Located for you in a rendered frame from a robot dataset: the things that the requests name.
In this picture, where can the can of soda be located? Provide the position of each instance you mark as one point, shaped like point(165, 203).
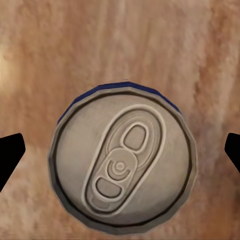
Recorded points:
point(122, 160)

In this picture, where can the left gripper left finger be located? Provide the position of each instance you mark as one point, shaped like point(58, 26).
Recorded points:
point(12, 148)

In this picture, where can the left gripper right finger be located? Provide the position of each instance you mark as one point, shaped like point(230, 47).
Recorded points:
point(232, 148)

